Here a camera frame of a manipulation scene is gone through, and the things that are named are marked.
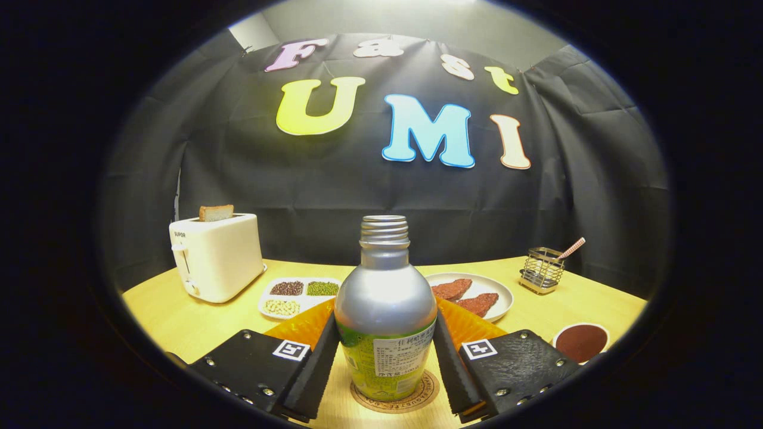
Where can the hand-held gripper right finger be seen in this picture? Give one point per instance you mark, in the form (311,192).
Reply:
(456,375)

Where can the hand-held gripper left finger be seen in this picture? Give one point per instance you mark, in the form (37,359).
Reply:
(313,375)

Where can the round cork coaster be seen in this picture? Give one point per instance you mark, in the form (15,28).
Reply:
(428,390)

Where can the silver bottle with green label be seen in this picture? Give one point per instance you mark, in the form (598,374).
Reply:
(384,304)

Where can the red-brown meat slice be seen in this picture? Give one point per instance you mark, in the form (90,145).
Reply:
(480,304)
(453,289)

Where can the white divided dish of beans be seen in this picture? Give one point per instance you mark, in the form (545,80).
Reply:
(295,298)

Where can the white round plate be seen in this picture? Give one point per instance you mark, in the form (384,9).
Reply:
(498,286)

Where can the wooden table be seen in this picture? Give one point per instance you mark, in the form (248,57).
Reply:
(197,322)

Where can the white toaster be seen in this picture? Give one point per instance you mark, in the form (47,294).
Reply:
(220,256)

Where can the red striped straw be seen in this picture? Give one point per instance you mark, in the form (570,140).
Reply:
(573,248)

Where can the toast slice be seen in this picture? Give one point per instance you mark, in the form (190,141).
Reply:
(216,213)

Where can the black backdrop cloth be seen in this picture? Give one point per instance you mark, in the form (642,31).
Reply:
(357,190)

